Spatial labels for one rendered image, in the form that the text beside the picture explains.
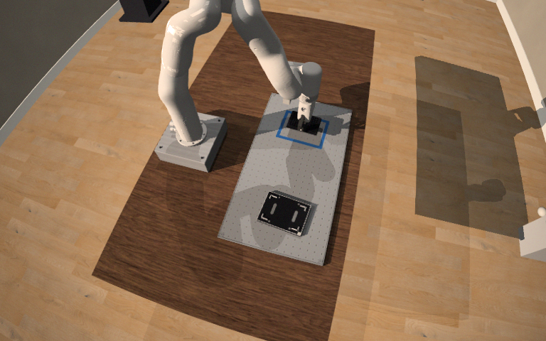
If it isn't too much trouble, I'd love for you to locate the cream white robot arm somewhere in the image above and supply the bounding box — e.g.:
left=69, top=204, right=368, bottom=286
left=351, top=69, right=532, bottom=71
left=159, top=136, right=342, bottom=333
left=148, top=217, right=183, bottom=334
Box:
left=159, top=0, right=322, bottom=146

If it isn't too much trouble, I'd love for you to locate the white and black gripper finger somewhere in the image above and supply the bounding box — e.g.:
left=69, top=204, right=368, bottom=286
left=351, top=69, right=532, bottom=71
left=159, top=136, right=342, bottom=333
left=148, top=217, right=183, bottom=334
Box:
left=297, top=114, right=306, bottom=132

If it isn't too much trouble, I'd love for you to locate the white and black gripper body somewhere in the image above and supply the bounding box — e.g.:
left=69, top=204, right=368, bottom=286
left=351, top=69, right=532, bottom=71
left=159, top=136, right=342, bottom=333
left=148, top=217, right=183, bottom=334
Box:
left=298, top=100, right=316, bottom=122

